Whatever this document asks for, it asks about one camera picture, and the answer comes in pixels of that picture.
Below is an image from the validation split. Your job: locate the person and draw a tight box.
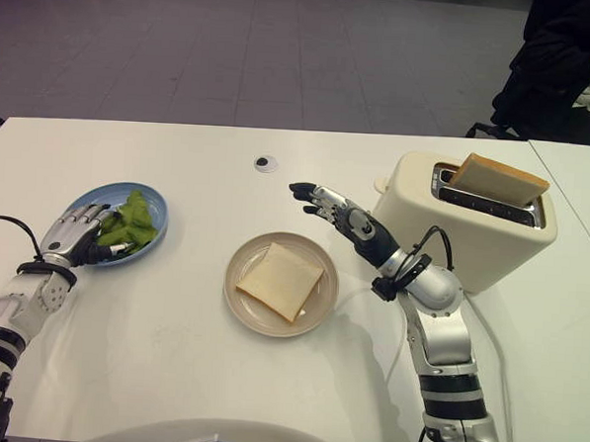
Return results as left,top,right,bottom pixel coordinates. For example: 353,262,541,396
489,0,590,144

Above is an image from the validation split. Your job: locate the black cable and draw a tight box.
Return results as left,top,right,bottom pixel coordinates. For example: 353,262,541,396
392,223,457,295
0,215,48,264

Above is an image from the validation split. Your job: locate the black office chair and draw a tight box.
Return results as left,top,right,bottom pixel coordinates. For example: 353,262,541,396
464,119,530,142

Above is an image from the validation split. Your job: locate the cream toaster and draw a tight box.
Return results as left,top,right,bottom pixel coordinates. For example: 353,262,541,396
368,149,562,300

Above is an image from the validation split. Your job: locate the beige plate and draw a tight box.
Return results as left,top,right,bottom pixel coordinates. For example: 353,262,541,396
219,228,344,342

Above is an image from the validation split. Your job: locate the robot body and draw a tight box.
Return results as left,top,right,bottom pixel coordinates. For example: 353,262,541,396
67,410,356,442

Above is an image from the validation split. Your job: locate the blue plate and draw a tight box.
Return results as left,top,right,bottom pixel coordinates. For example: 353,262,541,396
60,178,171,274

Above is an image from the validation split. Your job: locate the green lettuce leaf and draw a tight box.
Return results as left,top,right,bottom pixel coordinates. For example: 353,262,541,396
96,187,161,259

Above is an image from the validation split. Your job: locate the bread slice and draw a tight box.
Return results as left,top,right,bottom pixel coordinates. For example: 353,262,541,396
233,240,326,326
447,151,552,208

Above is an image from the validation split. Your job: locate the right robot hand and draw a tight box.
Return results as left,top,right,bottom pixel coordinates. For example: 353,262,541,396
284,181,404,270

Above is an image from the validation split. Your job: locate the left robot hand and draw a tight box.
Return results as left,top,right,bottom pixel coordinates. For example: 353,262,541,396
41,200,137,270

